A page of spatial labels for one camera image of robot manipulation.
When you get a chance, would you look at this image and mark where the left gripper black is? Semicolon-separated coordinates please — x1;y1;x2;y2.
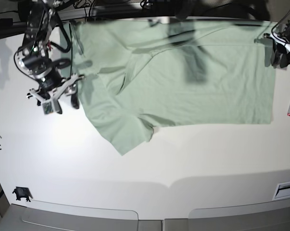
264;21;290;68

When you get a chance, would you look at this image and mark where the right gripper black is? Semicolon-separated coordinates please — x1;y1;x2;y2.
26;71;84;115

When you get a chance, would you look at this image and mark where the light green T-shirt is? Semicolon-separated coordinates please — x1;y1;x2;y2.
62;20;275;155

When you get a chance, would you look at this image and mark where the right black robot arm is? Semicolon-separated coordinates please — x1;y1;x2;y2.
13;0;84;115

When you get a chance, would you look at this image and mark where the black clamp on table edge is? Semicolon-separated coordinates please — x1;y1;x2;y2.
13;187;33;202

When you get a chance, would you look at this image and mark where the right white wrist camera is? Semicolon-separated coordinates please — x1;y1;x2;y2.
42;102;54;115

